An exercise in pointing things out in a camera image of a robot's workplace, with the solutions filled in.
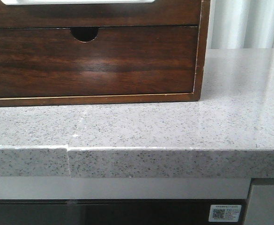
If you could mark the dark wooden drawer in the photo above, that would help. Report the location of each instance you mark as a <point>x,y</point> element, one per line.
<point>159,12</point>
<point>120,60</point>

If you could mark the dark wooden drawer cabinet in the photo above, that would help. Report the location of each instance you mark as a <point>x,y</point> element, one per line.
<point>194,95</point>

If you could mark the white QR code sticker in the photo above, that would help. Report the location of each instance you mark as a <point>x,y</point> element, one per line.
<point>224,213</point>

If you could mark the grey cabinet door panel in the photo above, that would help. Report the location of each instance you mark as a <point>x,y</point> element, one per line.
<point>260,208</point>

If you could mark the black glass appliance front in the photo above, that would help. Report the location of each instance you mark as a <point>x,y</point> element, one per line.
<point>113,212</point>

